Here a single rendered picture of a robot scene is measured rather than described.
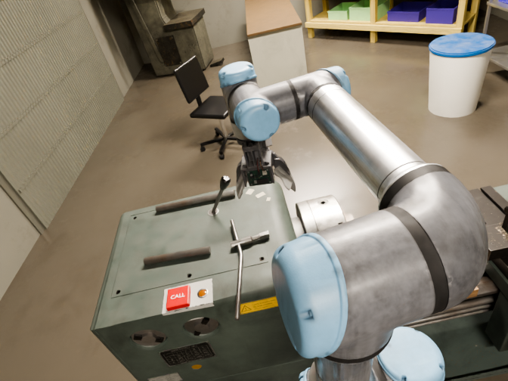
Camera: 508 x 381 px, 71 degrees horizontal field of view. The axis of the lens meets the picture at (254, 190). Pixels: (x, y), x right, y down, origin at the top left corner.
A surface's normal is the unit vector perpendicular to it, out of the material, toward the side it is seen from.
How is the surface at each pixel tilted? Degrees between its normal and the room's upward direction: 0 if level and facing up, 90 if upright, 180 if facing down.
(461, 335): 0
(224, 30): 90
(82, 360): 0
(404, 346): 7
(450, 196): 16
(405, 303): 72
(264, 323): 90
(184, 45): 90
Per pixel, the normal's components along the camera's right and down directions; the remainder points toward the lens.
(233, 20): 0.04, 0.62
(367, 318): 0.17, 0.31
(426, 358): -0.08, -0.80
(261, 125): 0.25, 0.57
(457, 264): 0.19, -0.08
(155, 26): -0.18, 0.65
